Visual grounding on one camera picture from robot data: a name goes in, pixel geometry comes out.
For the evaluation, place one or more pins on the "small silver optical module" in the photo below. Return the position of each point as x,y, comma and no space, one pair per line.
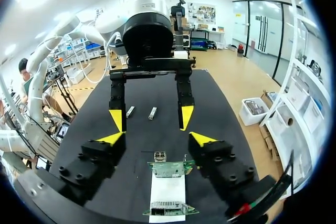
152,113
130,111

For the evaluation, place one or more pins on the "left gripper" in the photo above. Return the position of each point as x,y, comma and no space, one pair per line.
148,37

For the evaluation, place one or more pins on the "white stand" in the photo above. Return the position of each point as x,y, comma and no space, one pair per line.
168,190

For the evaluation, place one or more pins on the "person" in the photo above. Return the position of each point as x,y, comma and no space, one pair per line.
24,89

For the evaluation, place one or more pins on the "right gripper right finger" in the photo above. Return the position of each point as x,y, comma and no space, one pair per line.
220,163

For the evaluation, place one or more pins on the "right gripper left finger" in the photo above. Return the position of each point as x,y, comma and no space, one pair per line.
97,161

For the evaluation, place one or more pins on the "green circuit board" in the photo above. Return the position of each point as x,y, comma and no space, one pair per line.
168,167
168,207

